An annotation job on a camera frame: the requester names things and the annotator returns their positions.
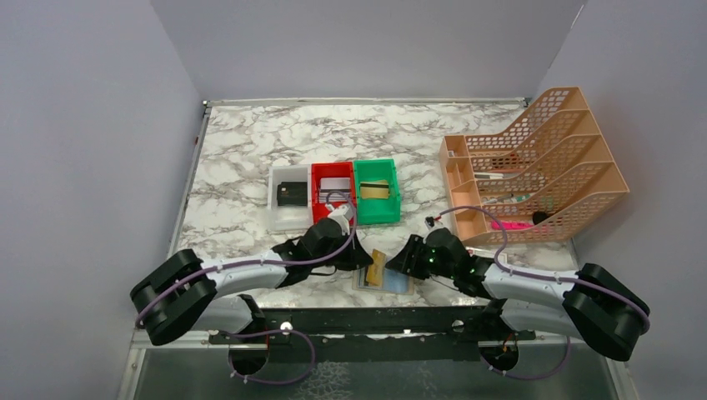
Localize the pink highlighter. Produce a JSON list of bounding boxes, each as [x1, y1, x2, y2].
[[490, 221, 534, 231]]

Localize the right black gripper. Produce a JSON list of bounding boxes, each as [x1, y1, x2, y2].
[[385, 233, 456, 280]]

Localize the aluminium frame rail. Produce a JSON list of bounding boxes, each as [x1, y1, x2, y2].
[[129, 306, 623, 350]]

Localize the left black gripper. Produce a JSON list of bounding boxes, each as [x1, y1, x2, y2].
[[311, 228, 374, 272]]

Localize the green plastic bin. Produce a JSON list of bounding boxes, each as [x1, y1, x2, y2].
[[353, 158, 402, 225]]

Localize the white plastic bin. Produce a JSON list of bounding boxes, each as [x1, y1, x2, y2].
[[267, 164, 313, 232]]

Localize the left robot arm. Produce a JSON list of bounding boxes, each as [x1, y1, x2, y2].
[[129, 217, 374, 346]]

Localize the small white red box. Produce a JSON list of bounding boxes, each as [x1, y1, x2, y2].
[[467, 247, 496, 258]]

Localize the black credit card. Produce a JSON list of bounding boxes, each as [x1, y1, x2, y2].
[[276, 181, 309, 207]]

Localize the black mounting rail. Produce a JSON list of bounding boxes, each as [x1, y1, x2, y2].
[[152, 295, 537, 377]]

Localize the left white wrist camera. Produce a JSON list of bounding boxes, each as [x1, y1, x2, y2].
[[325, 203, 355, 228]]

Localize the red plastic bin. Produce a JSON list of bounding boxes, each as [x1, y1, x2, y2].
[[310, 162, 357, 223]]

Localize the beige card holder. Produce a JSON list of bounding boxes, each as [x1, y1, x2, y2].
[[352, 265, 414, 295]]

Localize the green white pen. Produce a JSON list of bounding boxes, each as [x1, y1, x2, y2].
[[499, 193, 532, 203]]

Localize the white card stack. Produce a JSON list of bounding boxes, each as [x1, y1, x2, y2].
[[318, 177, 351, 203]]

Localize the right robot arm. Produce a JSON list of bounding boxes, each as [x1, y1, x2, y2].
[[385, 228, 650, 361]]

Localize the orange mesh file organizer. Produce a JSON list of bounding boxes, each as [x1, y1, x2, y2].
[[439, 87, 629, 246]]

